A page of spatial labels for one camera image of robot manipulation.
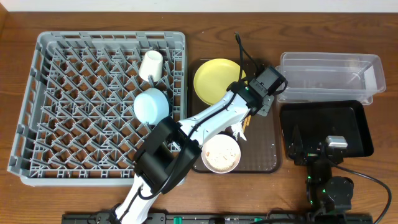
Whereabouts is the wooden chopsticks pair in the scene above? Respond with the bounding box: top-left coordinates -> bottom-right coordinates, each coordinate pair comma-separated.
242,115 -> 251,132

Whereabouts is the white tissue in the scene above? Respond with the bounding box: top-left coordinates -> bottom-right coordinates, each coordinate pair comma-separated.
231,122 -> 247,141

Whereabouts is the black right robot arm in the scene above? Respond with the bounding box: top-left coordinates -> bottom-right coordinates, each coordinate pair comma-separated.
288,126 -> 354,222

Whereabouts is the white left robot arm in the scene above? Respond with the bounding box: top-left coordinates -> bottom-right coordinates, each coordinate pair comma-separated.
112,80 -> 276,223

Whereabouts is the grey dishwasher rack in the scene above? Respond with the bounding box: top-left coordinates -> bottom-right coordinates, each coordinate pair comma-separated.
7,31 -> 187,186

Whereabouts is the black plastic bin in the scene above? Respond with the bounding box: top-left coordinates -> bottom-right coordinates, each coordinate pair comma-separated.
280,100 -> 374,157

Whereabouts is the dark brown serving tray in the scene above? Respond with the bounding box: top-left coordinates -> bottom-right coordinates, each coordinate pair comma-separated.
187,58 -> 282,174

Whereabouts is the clear plastic bin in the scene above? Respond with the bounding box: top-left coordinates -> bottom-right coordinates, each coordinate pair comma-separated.
277,52 -> 386,105

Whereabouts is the yellow plate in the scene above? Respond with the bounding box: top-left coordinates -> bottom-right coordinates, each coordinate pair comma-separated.
193,58 -> 240,105

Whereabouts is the white bowl with food residue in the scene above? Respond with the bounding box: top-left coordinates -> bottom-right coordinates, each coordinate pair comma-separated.
201,134 -> 241,174

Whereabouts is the light blue bowl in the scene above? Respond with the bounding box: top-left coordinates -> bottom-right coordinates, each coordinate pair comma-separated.
133,88 -> 170,125

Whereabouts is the white plastic cup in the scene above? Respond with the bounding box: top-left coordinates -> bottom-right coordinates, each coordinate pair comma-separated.
139,50 -> 163,82

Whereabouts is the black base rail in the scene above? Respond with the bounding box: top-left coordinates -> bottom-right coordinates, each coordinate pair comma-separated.
61,212 -> 373,224

